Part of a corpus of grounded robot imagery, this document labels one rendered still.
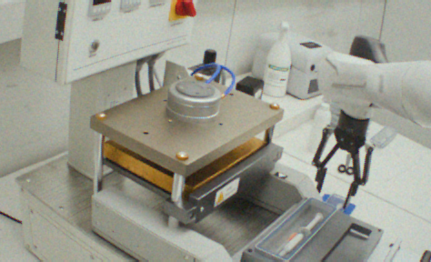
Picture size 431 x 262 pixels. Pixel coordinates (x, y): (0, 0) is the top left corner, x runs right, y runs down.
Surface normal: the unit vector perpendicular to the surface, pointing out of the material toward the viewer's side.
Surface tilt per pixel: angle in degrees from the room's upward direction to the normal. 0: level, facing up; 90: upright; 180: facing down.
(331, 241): 0
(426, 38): 90
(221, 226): 0
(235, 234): 0
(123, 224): 90
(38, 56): 90
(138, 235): 90
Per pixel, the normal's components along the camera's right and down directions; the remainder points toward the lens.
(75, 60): 0.82, 0.36
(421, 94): -0.97, -0.02
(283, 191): -0.55, 0.29
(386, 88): -0.76, -0.03
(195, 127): 0.15, -0.89
